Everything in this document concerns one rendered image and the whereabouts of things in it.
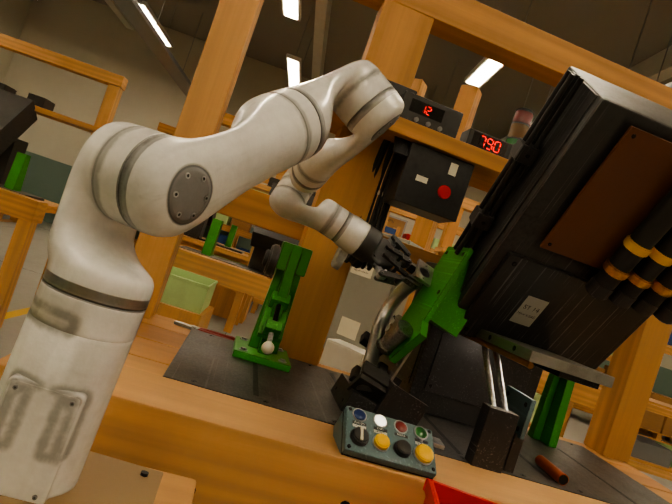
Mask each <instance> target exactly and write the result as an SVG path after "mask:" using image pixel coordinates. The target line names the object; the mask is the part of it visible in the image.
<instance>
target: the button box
mask: <svg viewBox="0 0 672 504"><path fill-rule="evenodd" d="M356 409H360V408H354V407H351V406H346V407H345V409H344V410H343V412H342V414H341V415H340V417H339V419H338V420H337V422H336V423H335V425H334V429H333V437H334V439H335V442H336V444H337V447H338V449H339V452H340V453H341V455H345V456H349V457H352V458H356V459H359V460H363V461H367V462H370V463H374V464H378V465H381V466H385V467H389V468H392V469H396V470H399V471H403V472H407V473H410V474H414V475H418V476H421V477H425V478H429V479H432V480H433V478H434V477H435V476H436V474H437V472H436V463H435V454H434V445H433V436H432V431H431V430H430V429H426V428H423V427H422V426H416V425H413V424H409V423H406V422H403V421H401V420H396V419H392V418H389V417H385V416H383V415H381V414H375V413H372V412H368V411H365V410H362V409H360V410H362V411H364V413H365V414H366V418H365V419H364V420H358V419H357V418H356V417H355V416H354V411H355V410H356ZM377 415H381V416H383V417H384V418H385V419H386V422H387V423H386V425H385V426H379V425H378V424H377V423H376V422H375V417H376V416H377ZM397 421H401V422H403V423H404V424H405V425H406V427H407V430H406V432H400V431H398V430H397V428H396V426H395V423H396V422H397ZM356 427H363V428H365V429H366V430H367V432H368V434H369V440H368V441H367V443H365V444H358V443H356V442H355V441H354V440H353V438H352V431H353V430H354V429H355V428H356ZM417 427H422V428H423V429H425V431H426V432H427V437H426V438H421V437H419V436H418V435H417V434H416V431H415V430H416V428H417ZM377 434H385V435H386V436H387V437H388V438H389V440H390V446H389V447H388V448H387V449H386V450H381V449H379V448H378V447H377V446H376V445H375V443H374V438H375V437H376V435H377ZM399 440H406V441H407V442H409V444H410V445H411V452H410V454H409V455H407V456H402V455H400V454H399V453H398V452H397V450H396V447H395V445H396V443H397V442H398V441H399ZM420 444H425V445H427V446H429V447H430V448H431V449H432V451H433V454H434V458H433V460H432V461H431V462H430V463H427V464H426V463H423V462H421V461H420V460H419V459H418V458H417V457H416V454H415V449H416V447H417V446H418V445H420Z"/></svg>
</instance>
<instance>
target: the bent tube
mask: <svg viewBox="0 0 672 504"><path fill-rule="evenodd" d="M433 272H434V268H432V267H431V266H429V265H428V264H426V263H425V262H424V261H422V260H421V259H419V260H418V261H417V265H416V269H415V272H414V273H413V274H411V275H413V276H414V278H415V279H417V280H418V281H419V282H421V283H422V284H424V285H425V286H427V287H430V286H431V282H432V277H433ZM414 290H415V289H412V288H411V287H409V286H408V285H407V284H405V283H404V282H402V283H401V284H400V285H399V286H398V287H397V288H396V289H395V290H394V291H393V292H392V293H391V295H390V296H389V297H388V298H387V300H386V301H385V303H384V304H383V306H382V307H381V309H380V311H379V313H378V314H377V316H376V318H375V321H374V323H373V326H372V329H371V333H370V337H369V340H368V344H367V348H366V352H365V356H364V359H363V363H364V362H365V361H366V360H367V361H369V362H370V363H372V364H373V365H375V366H376V367H377V365H378V360H379V356H380V351H379V350H378V349H377V346H376V341H377V340H378V339H379V338H380V337H382V336H383V335H384V334H385V331H386V328H387V325H388V323H389V321H390V319H391V317H392V316H393V314H394V312H395V311H396V309H397V308H398V307H399V305H400V304H401V303H402V302H403V300H404V299H405V298H406V297H407V296H408V295H410V294H411V293H412V292H413V291H414ZM363 363H362V367H363ZM362 367H361V370H362Z"/></svg>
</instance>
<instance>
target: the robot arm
mask: <svg viewBox="0 0 672 504"><path fill-rule="evenodd" d="M403 109H404V102H403V100H402V98H401V97H400V95H399V94H398V92H397V91H396V90H395V88H393V86H392V85H391V84H390V82H389V81H388V80H387V79H386V77H385V76H384V75H383V74H382V73H381V71H380V70H379V69H378V68H377V67H376V66H375V65H374V64H373V63H372V62H370V61H368V60H358V61H354V62H352V63H349V64H347V65H345V66H343V67H340V68H338V69H336V70H334V71H332V72H330V73H328V74H326V75H323V76H321V77H319V78H316V79H313V80H310V81H307V82H304V83H300V84H297V85H294V86H289V87H285V88H280V89H277V90H274V91H271V92H267V93H264V94H261V95H258V96H256V97H254V98H252V99H250V100H248V101H247V102H246V103H245V104H243V105H242V106H241V108H240V109H239V110H238V112H237V113H236V115H235V118H234V120H233V122H232V125H231V128H230V129H228V130H226V131H223V132H220V133H216V134H213V135H209V136H205V137H199V138H181V137H176V136H172V135H169V134H166V133H163V132H160V131H156V130H153V129H150V128H147V127H143V126H140V125H137V124H133V123H129V122H120V121H118V122H111V123H108V124H105V125H103V126H102V127H100V128H99V129H97V130H96V131H95V132H94V133H93V134H92V135H91V136H90V137H89V138H88V139H87V140H86V142H85V143H84V145H83V146H82V148H81V150H80V151H79V153H78V155H77V157H76V159H75V162H74V164H73V166H72V169H71V172H70V174H69V177H68V180H67V183H66V185H65V188H64V191H63V194H62V197H61V200H60V203H59V206H58V209H57V212H56V214H55V217H54V220H53V223H52V226H51V229H50V232H49V236H48V243H47V251H48V263H47V267H46V269H45V272H44V274H43V278H42V279H41V282H40V284H39V287H38V289H37V292H36V294H35V297H34V299H33V302H32V304H31V306H30V309H29V311H28V313H27V316H26V318H25V321H24V323H23V326H22V328H21V330H20V333H19V335H18V338H17V340H16V343H15V345H14V348H13V350H12V352H11V355H10V357H9V360H8V362H7V365H6V367H5V370H4V372H3V375H2V377H1V379H0V495H3V496H7V497H11V498H15V499H19V500H23V501H27V502H31V503H35V504H44V503H45V501H46V500H47V499H49V498H52V497H55V496H59V495H62V494H64V493H66V492H68V491H70V490H71V489H72V488H73V487H75V485H76V483H77V482H78V479H79V477H80V474H81V472H82V469H83V467H84V464H85V462H86V459H87V457H88V454H89V452H90V449H91V447H92V444H93V441H94V439H95V436H96V434H97V431H98V429H99V426H100V424H101V421H102V419H103V416H104V414H105V411H106V409H107V406H108V403H109V401H110V398H111V396H112V393H113V391H114V388H115V386H116V383H117V381H118V378H119V376H120V373H121V371H122V368H123V366H124V363H125V361H126V358H127V356H128V353H129V351H130V348H131V346H132V343H133V340H134V339H135V336H136V334H137V331H138V329H139V326H140V324H141V321H142V318H143V316H144V313H145V311H146V309H147V306H148V304H149V301H150V299H151V296H152V293H153V290H154V282H153V279H152V278H151V276H150V275H149V274H148V272H147V271H146V270H145V269H144V267H143V266H142V265H141V263H140V261H139V259H138V257H137V255H136V252H135V248H134V240H135V236H136V232H137V231H140V232H142V233H145V234H148V235H151V236H156V237H173V236H176V235H179V234H182V233H184V232H187V231H188V230H190V229H192V228H194V227H195V226H197V225H199V224H200V223H202V222H203V221H205V220H206V219H208V218H209V217H210V216H212V215H213V214H215V213H216V212H217V211H219V210H220V209H222V208H223V207H224V206H226V205H227V204H228V203H230V202H231V201H233V200H234V199H235V198H237V197H238V196H240V195H241V194H243V193H244V192H246V191H247V190H249V189H251V188H253V187H254V186H256V185H258V184H260V183H262V182H263V181H265V180H267V179H269V178H270V177H272V176H274V175H276V174H278V173H280V172H282V171H284V170H287V169H288V170H287V172H286V173H285V174H284V176H283V177H282V178H281V180H280V181H279V183H278V184H277V186H276V187H275V189H274V190H273V192H272V193H271V195H270V197H269V203H270V206H271V208H272V209H273V211H274V212H275V213H276V214H277V215H279V216H280V217H282V218H285V219H287V220H290V221H293V222H296V223H299V224H302V225H305V226H307V227H310V228H313V229H315V230H317V231H318V232H320V233H321V234H323V235H324V236H326V237H327V238H329V239H330V240H332V241H333V242H334V243H335V244H336V245H337V246H338V249H337V251H336V253H335V255H334V257H333V260H332V262H331V266H332V267H333V268H335V269H336V270H338V269H339V268H340V267H341V266H342V264H343V263H344V261H345V259H346V258H347V255H348V253H349V254H350V255H352V256H353V257H355V258H356V259H358V260H359V261H361V262H368V263H369V264H370V265H371V266H372V267H373V268H374V269H375V271H376V275H375V276H374V280H375V281H379V282H382V283H386V284H390V285H394V286H397V285H398V284H399V283H400V282H404V283H405V284H407V285H408V286H409V287H411V288H412V289H415V290H418V289H419V288H420V287H421V286H422V283H421V282H419V281H418V280H417V279H415V278H414V276H413V275H411V274H413V273H414V272H415V269H416V264H415V263H413V262H412V260H411V259H410V256H411V253H410V251H409V250H408V249H407V248H406V247H405V246H404V244H403V243H402V242H401V241H400V240H399V239H398V237H397V236H396V235H394V234H393V235H392V236H391V237H390V238H389V239H386V238H383V234H382V232H380V231H379V230H377V229H376V228H374V227H373V226H372V225H370V224H369V223H367V222H366V221H364V220H363V219H361V218H360V217H358V216H356V215H354V214H352V213H351V212H349V211H348V210H346V209H345V208H343V207H342V206H340V205H339V204H337V203H336V202H334V201H333V200H331V199H326V200H324V201H323V202H322V203H321V204H320V205H319V206H318V207H312V206H308V205H306V203H307V202H308V200H309V199H310V197H311V195H312V194H313V192H315V191H317V190H318V189H320V188H321V187H322V186H323V185H324V184H325V183H326V182H327V180H328V179H329V178H330V177H331V176H332V175H333V174H334V173H335V172H336V171H337V170H338V169H339V168H340V167H342V166H343V165H344V164H346V163H347V162H348V161H350V160H351V159H352V158H354V157H355V156H356V155H358V154H359V153H360V152H361V151H363V150H364V149H365V148H366V147H367V146H369V145H370V144H371V143H372V142H374V141H375V140H376V139H377V138H378V137H380V136H381V135H383V134H384V133H385V131H386V130H388V129H389V128H390V127H391V126H392V125H393V124H394V123H395V122H396V120H398V118H399V117H400V115H401V113H402V112H403ZM333 111H334V112H335V113H336V115H337V116H338V117H339V118H340V119H341V121H342V122H343V123H344V124H345V126H346V127H347V128H348V129H349V131H350V132H351V133H353V135H351V136H348V137H343V138H329V139H327V138H328V136H329V132H330V128H331V123H332V115H333ZM400 250H402V251H403V252H404V253H405V254H404V253H403V252H401V251H400ZM400 260H401V261H400ZM393 266H394V268H393V269H391V268H392V267H393ZM403 268H406V271H405V270H404V269H403ZM396 271H398V272H399V273H401V275H400V274H398V273H396ZM407 271H408V272H409V274H408V272H407ZM410 273H411V274H410ZM394 279H395V280H394Z"/></svg>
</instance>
